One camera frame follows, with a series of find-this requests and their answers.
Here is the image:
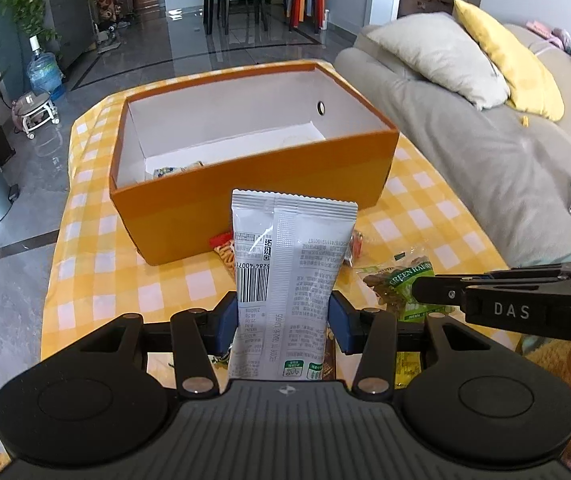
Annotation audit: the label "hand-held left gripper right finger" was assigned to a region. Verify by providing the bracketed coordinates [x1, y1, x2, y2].
[328, 290, 492, 395]

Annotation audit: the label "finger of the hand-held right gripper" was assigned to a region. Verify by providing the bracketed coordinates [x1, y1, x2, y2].
[412, 274, 471, 307]
[459, 259, 571, 285]

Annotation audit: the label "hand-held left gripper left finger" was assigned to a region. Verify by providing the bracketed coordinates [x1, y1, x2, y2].
[78, 291, 239, 395]

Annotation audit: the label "green raisin packet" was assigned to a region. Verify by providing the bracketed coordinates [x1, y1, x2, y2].
[354, 246, 447, 323]

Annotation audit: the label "silver snack packet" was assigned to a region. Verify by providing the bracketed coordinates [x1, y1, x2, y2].
[228, 189, 359, 383]

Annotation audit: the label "red shrimp stick packet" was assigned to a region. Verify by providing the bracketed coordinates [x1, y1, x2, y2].
[208, 233, 238, 277]

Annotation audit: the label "orange cardboard box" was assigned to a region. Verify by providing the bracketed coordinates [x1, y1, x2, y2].
[109, 59, 400, 267]

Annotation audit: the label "grey sofa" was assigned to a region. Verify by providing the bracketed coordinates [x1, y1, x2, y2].
[334, 22, 571, 270]

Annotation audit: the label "yellow checkered tablecloth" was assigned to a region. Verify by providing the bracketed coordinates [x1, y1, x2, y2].
[40, 60, 529, 366]

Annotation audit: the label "yellow pillow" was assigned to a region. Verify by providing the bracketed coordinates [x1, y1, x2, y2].
[453, 0, 565, 122]

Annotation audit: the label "grey pillow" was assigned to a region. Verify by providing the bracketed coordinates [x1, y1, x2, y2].
[365, 11, 511, 111]

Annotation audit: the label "pink item on sofa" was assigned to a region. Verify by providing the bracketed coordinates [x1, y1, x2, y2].
[525, 20, 571, 53]

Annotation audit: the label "small white wheeled stool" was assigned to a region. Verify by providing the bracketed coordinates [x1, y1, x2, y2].
[12, 91, 62, 140]

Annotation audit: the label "blue water jug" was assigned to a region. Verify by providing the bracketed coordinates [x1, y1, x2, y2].
[26, 35, 65, 102]

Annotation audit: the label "stacked orange red stools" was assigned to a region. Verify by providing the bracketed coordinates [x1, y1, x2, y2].
[288, 0, 329, 32]

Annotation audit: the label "grey cabinet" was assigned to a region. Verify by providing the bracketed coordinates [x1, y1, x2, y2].
[44, 0, 97, 72]

